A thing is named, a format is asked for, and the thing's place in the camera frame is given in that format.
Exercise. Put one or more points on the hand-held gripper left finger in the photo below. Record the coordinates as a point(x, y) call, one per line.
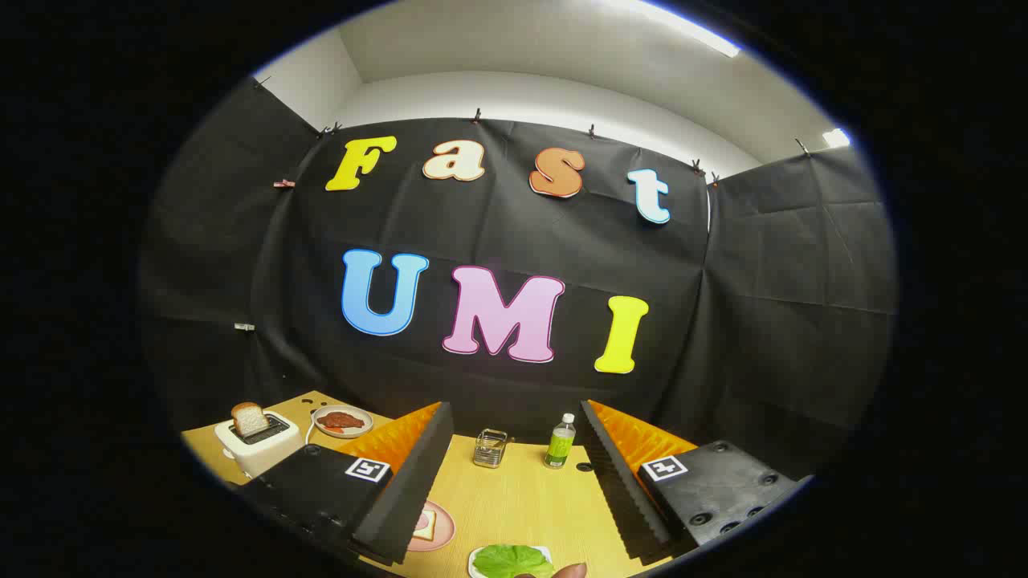
point(409, 498)

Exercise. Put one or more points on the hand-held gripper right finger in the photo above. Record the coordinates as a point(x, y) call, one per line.
point(618, 490)

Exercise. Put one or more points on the green lettuce leaf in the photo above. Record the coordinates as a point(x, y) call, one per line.
point(510, 560)

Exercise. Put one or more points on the toasted bread slice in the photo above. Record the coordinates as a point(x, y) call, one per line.
point(250, 419)

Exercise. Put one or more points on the white bread slice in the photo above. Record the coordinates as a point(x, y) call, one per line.
point(426, 526)

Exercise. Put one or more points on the pink round plate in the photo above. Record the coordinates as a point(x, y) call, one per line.
point(444, 530)

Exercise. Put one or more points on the green label drink bottle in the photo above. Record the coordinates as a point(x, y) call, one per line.
point(560, 445)

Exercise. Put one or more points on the white leaf-shaped plate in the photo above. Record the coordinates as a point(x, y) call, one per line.
point(472, 566)

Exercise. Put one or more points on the small round grey plate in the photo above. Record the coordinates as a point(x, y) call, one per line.
point(363, 417)

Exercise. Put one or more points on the brown meat slice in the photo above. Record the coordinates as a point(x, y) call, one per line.
point(340, 420)

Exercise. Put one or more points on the cream white toaster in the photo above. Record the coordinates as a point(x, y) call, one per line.
point(261, 457)

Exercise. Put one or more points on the black backdrop cloth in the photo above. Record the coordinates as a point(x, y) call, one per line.
point(514, 233)

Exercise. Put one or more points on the small ceiling light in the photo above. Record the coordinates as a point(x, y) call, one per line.
point(835, 138)

